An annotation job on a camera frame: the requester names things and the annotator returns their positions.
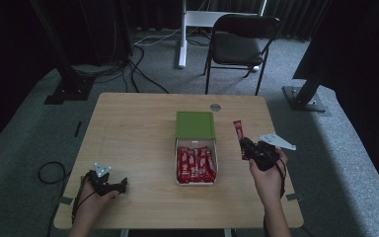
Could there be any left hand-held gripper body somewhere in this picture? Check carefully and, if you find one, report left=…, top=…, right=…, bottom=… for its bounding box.
left=84, top=161, right=122, bottom=198

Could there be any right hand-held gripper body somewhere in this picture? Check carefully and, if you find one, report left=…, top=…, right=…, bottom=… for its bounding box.
left=250, top=131, right=297, bottom=172

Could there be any red snack packet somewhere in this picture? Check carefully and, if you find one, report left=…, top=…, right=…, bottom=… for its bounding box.
left=232, top=119, right=251, bottom=162

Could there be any row of red packets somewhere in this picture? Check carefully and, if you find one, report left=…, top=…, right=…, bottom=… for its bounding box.
left=176, top=145, right=217, bottom=185

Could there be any person's left hand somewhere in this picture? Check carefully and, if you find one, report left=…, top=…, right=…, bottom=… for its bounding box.
left=72, top=177, right=121, bottom=226

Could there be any person's right hand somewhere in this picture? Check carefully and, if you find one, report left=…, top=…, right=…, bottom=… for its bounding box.
left=248, top=147, right=289, bottom=207

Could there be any black tape strip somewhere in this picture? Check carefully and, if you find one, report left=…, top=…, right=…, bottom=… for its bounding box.
left=73, top=120, right=83, bottom=138

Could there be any black metal stand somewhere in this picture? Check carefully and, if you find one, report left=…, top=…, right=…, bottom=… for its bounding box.
left=281, top=65, right=328, bottom=114
left=29, top=0, right=97, bottom=106

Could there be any black folding chair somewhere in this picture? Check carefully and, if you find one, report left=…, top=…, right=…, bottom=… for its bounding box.
left=202, top=13, right=282, bottom=97

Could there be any dark curtain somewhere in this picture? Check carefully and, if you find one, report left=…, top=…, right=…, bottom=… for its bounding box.
left=290, top=0, right=379, bottom=205

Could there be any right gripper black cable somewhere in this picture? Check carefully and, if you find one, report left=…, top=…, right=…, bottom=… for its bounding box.
left=273, top=157, right=288, bottom=199

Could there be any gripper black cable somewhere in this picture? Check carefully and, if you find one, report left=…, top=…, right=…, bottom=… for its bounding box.
left=70, top=176, right=97, bottom=223
left=273, top=157, right=288, bottom=199

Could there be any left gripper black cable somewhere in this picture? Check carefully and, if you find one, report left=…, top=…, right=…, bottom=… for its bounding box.
left=70, top=176, right=97, bottom=223

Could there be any looped black floor cable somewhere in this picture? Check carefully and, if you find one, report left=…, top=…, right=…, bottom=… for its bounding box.
left=37, top=160, right=69, bottom=186

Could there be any long black floor cable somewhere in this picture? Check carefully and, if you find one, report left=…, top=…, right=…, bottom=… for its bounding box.
left=128, top=44, right=171, bottom=95

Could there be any bundle of black cables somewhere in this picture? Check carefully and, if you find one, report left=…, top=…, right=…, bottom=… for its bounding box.
left=71, top=60, right=128, bottom=84

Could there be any white desk frame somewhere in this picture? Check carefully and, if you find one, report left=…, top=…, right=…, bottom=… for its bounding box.
left=177, top=0, right=268, bottom=69

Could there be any white floor cable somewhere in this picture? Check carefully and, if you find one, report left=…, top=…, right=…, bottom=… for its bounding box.
left=133, top=28, right=183, bottom=47

